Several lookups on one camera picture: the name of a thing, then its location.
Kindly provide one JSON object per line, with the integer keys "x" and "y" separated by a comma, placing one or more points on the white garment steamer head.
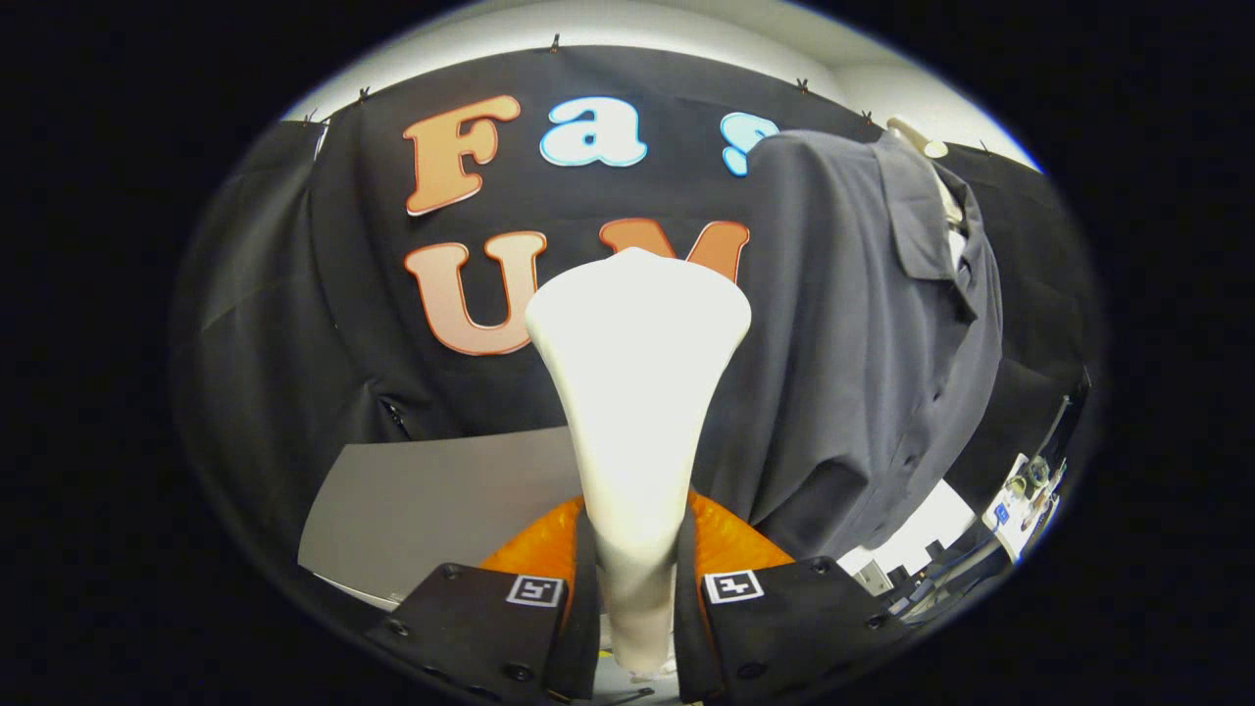
{"x": 637, "y": 392}

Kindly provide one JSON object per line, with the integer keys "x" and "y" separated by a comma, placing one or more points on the row of black backdrop clips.
{"x": 555, "y": 43}

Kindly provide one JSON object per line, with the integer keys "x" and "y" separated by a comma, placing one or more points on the white mannequin torso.
{"x": 917, "y": 137}

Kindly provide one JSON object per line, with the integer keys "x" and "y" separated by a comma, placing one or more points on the grey button-up shirt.
{"x": 843, "y": 343}

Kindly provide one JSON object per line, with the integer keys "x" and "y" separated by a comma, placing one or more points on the grey cabinet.
{"x": 431, "y": 510}

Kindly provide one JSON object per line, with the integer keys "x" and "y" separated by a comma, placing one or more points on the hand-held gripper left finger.
{"x": 480, "y": 628}

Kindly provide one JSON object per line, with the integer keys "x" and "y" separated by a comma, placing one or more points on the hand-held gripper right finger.
{"x": 804, "y": 618}

